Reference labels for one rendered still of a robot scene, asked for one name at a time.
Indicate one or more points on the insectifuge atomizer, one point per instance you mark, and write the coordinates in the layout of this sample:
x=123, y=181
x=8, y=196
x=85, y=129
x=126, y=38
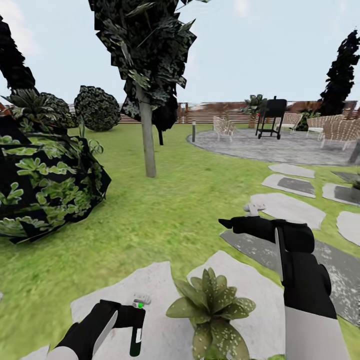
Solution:
x=136, y=338

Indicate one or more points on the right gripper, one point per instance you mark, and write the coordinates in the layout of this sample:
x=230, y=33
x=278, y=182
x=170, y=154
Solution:
x=240, y=224

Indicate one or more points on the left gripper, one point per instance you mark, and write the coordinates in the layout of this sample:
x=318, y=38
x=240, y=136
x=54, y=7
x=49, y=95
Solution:
x=134, y=317

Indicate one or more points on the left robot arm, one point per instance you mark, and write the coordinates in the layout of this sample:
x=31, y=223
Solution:
x=83, y=339

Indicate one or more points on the charcoal grill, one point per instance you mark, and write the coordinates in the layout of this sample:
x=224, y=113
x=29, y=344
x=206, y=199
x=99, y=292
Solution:
x=274, y=108

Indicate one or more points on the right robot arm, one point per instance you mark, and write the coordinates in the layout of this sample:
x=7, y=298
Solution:
x=312, y=328

